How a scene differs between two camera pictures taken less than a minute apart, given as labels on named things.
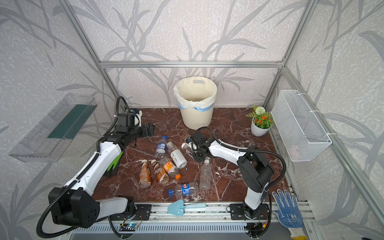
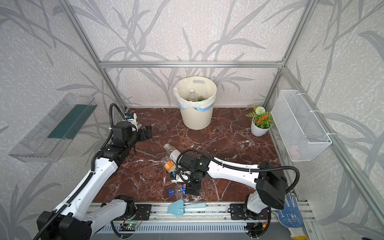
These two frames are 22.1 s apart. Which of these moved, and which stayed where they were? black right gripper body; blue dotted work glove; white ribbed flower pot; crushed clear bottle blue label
Moved: black right gripper body
Stayed: white ribbed flower pot; crushed clear bottle blue label; blue dotted work glove
